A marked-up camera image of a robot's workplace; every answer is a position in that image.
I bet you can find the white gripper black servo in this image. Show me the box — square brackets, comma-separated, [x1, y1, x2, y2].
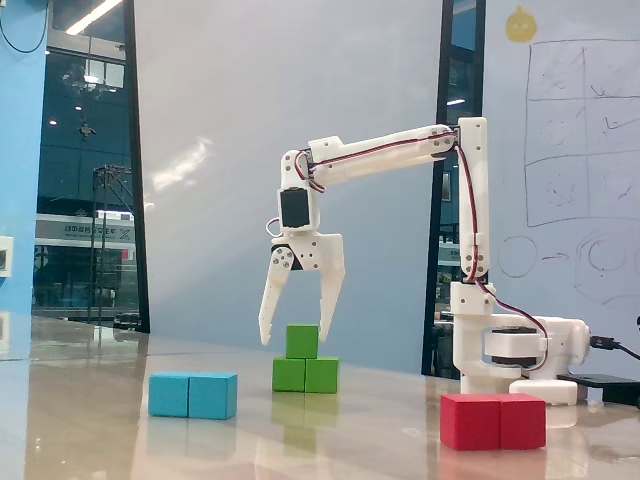
[258, 230, 347, 346]

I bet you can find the small green wooden cube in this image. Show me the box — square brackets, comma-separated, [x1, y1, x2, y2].
[285, 324, 320, 360]

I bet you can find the long green wooden block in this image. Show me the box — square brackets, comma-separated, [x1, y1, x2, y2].
[272, 356, 341, 395]

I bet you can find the long blue wooden block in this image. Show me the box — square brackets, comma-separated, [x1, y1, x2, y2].
[148, 371, 239, 421]

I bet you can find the long red wooden block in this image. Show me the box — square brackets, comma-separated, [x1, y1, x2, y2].
[439, 392, 548, 452]

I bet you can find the black flat device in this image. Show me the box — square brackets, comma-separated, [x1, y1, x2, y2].
[557, 372, 640, 404]

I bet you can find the yellow round sticker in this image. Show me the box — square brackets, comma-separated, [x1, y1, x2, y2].
[504, 4, 539, 44]

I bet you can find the forearm servo wire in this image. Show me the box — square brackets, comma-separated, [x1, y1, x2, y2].
[294, 130, 460, 195]

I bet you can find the upper arm servo wire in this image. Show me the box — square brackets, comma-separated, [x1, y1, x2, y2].
[455, 142, 484, 284]

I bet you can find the black window frame post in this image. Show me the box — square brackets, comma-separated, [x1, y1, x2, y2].
[122, 0, 152, 335]
[421, 0, 487, 377]

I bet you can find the base servo wire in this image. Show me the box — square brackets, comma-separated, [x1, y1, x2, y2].
[474, 279, 551, 374]

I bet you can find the white wall box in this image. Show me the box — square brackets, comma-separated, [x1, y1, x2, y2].
[0, 234, 15, 279]

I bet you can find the black plug cable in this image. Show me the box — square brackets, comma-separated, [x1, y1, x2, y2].
[589, 335, 640, 361]

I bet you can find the black hanging cable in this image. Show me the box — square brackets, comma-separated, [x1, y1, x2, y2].
[0, 0, 54, 54]

